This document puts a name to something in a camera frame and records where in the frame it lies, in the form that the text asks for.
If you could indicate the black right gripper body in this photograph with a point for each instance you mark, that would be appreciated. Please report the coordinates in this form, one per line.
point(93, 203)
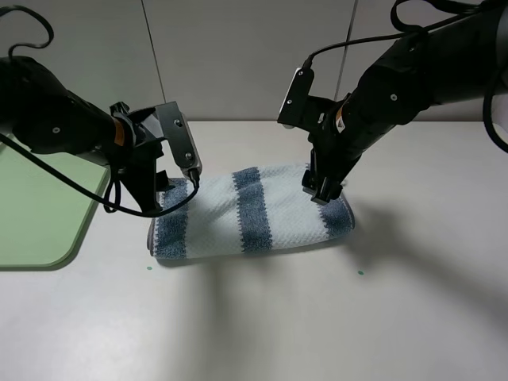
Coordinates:
point(337, 134)

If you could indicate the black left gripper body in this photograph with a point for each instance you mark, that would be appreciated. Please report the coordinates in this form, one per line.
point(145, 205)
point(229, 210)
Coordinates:
point(136, 166)

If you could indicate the blue white striped towel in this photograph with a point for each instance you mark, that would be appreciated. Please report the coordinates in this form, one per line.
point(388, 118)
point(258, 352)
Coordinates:
point(257, 210)

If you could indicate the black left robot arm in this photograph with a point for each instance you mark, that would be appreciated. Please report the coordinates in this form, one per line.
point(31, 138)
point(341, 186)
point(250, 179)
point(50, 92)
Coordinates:
point(48, 118)

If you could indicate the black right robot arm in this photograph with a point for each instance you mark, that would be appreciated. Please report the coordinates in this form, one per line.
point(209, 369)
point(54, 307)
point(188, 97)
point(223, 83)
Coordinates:
point(461, 58)

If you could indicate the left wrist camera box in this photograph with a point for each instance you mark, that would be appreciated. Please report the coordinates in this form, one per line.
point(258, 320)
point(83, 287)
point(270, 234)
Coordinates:
point(177, 133)

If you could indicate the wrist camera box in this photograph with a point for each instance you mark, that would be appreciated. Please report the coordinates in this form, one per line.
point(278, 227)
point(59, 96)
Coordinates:
point(294, 104)
point(177, 133)

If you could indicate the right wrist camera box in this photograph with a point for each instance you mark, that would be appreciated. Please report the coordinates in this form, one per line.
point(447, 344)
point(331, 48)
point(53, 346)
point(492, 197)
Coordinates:
point(294, 104)

